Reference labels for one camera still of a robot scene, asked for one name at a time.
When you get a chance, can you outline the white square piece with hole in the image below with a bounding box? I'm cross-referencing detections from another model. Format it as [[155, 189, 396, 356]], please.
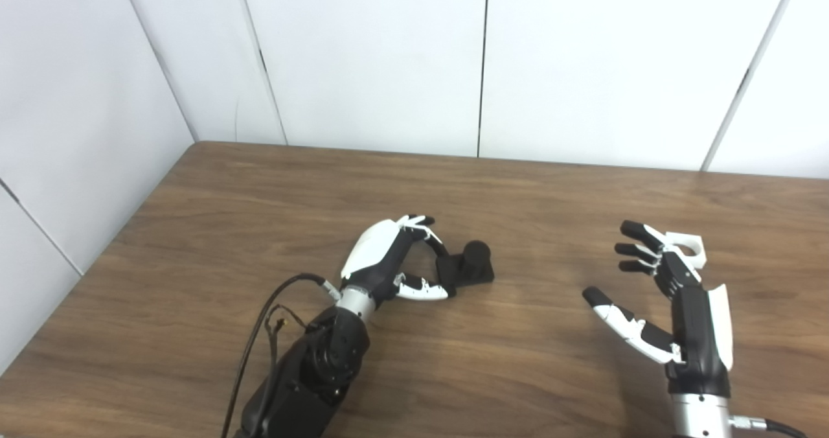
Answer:
[[664, 231, 707, 273]]

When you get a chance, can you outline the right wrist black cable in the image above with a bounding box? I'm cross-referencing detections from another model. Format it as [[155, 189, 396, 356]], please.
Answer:
[[729, 415, 810, 438]]

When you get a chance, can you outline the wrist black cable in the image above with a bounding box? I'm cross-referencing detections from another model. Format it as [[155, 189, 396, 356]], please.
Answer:
[[220, 273, 342, 438], [729, 415, 810, 438]]

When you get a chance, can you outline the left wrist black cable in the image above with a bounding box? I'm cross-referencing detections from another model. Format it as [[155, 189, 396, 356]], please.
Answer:
[[220, 273, 342, 438]]

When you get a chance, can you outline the black peg with square base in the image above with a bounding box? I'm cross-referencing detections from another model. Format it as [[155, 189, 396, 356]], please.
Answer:
[[435, 240, 495, 290]]

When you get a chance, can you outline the left thin wire bundle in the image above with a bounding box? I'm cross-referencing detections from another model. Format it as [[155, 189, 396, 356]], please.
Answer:
[[266, 305, 308, 367]]

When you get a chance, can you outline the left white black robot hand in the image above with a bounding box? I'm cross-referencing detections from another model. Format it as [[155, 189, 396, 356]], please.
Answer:
[[340, 214, 457, 304]]

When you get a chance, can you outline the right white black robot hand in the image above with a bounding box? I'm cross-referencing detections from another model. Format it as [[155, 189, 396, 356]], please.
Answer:
[[582, 220, 734, 397]]

